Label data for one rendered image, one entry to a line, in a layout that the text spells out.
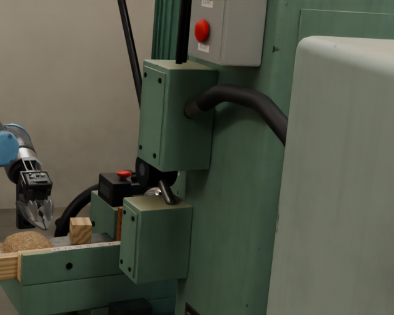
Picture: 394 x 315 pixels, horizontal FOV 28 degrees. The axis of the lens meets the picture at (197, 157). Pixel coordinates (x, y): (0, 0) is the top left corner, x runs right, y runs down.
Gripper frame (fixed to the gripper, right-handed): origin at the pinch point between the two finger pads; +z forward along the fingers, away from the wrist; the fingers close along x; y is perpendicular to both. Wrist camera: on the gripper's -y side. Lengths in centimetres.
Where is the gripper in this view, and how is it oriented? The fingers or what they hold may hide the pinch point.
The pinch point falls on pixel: (44, 228)
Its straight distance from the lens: 193.5
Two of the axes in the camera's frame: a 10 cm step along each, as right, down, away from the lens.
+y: 2.5, -8.2, -5.2
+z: 3.9, 5.8, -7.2
